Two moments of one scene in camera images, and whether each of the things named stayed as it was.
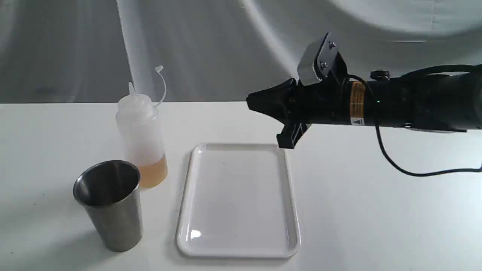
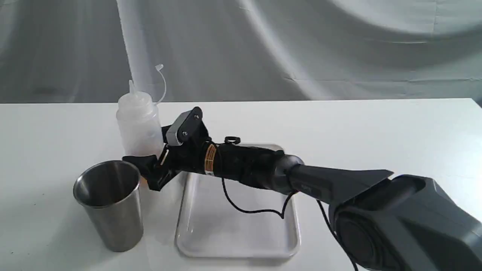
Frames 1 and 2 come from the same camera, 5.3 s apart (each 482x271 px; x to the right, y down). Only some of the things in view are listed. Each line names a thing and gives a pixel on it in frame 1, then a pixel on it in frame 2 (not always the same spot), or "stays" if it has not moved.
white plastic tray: (238, 200) stays
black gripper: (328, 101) to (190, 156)
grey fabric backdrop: (216, 51) stays
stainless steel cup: (110, 189) stays
